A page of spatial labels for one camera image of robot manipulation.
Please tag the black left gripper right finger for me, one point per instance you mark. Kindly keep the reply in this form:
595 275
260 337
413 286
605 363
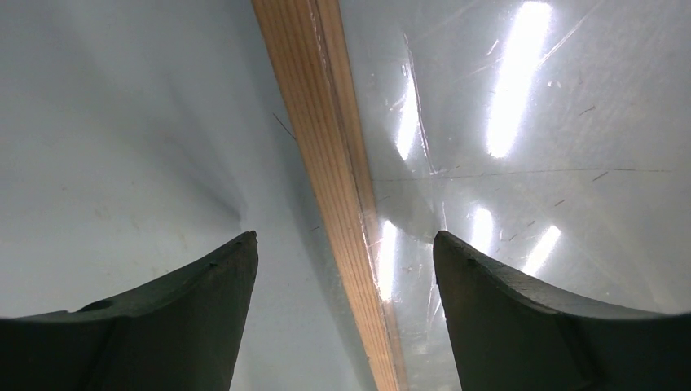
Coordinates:
511 331

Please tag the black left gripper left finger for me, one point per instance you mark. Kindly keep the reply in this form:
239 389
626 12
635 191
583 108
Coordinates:
181 331

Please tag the wooden picture frame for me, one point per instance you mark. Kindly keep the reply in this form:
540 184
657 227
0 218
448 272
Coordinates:
306 43

